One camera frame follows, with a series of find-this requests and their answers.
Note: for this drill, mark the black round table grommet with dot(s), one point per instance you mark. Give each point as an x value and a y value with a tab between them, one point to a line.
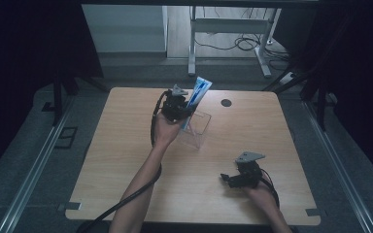
226	103

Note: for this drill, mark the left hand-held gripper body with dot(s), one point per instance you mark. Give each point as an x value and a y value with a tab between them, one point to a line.
173	106

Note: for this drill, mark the white cabinet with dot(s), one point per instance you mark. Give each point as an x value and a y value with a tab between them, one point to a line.
123	29

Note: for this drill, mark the aluminium floor rail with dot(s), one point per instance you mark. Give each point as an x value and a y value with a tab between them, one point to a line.
333	161
35	168

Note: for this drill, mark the white metal desk frame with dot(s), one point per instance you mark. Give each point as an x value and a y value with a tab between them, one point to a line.
192	39

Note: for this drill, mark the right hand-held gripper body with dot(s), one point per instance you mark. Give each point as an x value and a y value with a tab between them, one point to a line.
249	171

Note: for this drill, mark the black metal stand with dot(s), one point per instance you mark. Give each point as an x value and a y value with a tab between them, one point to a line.
57	97
320	103

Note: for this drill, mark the person's right hand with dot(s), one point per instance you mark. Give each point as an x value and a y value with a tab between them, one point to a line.
260	195

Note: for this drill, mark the person's left hand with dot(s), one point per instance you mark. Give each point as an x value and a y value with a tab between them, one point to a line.
166	132

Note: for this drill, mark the blue and white toothpaste tube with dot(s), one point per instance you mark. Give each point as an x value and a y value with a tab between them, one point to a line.
197	93

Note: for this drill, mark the clear plastic container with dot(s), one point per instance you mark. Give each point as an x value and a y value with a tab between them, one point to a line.
202	124

